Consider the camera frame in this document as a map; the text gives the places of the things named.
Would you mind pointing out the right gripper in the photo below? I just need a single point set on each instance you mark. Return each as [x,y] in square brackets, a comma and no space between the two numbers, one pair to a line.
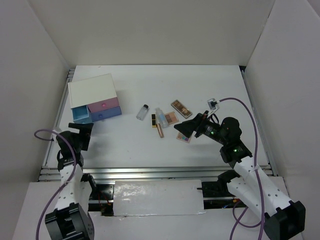
[187,127]

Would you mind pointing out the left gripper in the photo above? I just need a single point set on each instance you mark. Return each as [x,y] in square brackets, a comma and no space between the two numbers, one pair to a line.
[85,129]

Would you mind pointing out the light blue drawer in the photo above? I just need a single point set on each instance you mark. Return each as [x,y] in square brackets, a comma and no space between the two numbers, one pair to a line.
[81,115]

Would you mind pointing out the rose gold lipstick tube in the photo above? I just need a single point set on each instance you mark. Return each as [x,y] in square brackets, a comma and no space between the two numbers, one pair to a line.
[160,131]

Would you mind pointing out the black gold lipstick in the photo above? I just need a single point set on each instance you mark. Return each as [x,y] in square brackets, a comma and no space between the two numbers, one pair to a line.
[153,120]

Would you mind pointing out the pink drawer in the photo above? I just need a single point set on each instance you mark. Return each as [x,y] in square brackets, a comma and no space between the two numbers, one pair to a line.
[103,105]

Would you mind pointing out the white drawer cabinet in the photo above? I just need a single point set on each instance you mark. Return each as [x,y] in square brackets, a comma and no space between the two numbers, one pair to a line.
[91,90]

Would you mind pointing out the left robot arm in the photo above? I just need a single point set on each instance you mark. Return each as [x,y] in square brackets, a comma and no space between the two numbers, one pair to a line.
[70,219]

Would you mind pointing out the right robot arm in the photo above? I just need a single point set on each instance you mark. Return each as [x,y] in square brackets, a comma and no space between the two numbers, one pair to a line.
[280,217]

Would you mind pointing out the colorful eyeshadow palette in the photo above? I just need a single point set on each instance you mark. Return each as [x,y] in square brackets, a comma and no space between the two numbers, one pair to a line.
[183,138]

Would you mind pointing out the four pan eyeshadow palette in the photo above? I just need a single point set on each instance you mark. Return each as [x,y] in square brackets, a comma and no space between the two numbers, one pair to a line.
[171,117]

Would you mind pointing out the long brown eyeshadow palette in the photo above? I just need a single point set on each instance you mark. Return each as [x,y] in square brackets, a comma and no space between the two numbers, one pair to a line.
[181,109]

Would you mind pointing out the dark blue drawer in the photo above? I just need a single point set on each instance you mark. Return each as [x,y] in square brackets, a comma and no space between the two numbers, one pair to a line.
[106,114]

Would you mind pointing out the clear bottle blue label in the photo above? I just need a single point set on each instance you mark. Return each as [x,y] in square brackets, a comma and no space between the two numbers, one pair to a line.
[161,118]

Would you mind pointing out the small clear bottle black cap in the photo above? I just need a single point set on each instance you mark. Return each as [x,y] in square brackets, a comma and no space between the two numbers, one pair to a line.
[142,112]

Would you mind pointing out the white foam board cover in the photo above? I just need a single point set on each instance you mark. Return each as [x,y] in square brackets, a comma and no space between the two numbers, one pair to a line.
[158,198]

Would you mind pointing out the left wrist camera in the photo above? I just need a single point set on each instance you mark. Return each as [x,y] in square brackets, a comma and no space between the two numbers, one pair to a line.
[54,135]

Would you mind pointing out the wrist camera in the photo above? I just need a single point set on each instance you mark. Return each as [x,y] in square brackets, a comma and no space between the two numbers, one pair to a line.
[213,105]
[54,135]

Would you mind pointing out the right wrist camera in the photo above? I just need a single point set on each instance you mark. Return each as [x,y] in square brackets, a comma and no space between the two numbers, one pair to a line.
[213,105]

